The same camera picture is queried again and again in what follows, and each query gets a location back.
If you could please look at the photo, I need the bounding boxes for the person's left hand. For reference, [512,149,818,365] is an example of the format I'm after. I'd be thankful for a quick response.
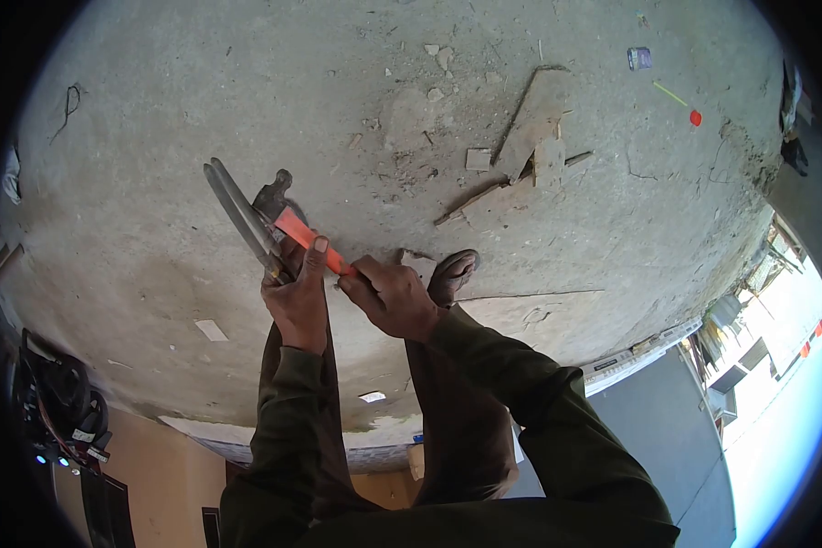
[260,236,330,356]

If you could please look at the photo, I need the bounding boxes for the person's right hand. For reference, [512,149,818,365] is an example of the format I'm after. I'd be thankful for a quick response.
[337,255,447,342]

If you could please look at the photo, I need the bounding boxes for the person's left thumb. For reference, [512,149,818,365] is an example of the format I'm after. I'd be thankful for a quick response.
[306,236,330,283]

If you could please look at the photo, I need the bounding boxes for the person's left fingers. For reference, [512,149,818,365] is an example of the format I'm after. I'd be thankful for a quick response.
[260,241,301,297]

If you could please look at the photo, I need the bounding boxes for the person's right fingers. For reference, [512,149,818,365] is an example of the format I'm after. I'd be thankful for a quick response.
[337,255,393,306]

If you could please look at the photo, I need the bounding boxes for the orange handled hammer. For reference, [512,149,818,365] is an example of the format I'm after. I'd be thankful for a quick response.
[252,169,358,279]

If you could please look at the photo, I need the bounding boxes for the grey metal rod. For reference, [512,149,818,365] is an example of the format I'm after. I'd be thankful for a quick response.
[203,163,283,283]
[210,158,290,278]

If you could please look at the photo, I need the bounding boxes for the white paper scrap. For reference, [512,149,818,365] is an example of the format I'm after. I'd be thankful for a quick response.
[193,318,230,343]

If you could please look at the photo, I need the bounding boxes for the thin wooden strip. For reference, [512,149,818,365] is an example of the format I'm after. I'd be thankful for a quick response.
[433,179,513,227]

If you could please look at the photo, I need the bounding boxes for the large dusty wooden plank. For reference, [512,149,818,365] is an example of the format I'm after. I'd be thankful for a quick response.
[492,66,574,184]

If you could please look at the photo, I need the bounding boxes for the black motorcycle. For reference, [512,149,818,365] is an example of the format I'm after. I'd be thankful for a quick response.
[12,327,115,477]

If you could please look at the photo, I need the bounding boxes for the person's body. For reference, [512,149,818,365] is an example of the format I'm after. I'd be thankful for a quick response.
[218,370,681,548]

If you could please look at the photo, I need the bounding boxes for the white cloth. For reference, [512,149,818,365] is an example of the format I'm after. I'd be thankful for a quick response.
[2,146,23,206]

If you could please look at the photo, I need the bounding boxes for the yellow green stick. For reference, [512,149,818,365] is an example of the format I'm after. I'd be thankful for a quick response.
[652,81,690,109]

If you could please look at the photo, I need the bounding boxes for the thin dark wire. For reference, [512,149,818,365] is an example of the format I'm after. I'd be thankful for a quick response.
[48,83,84,145]

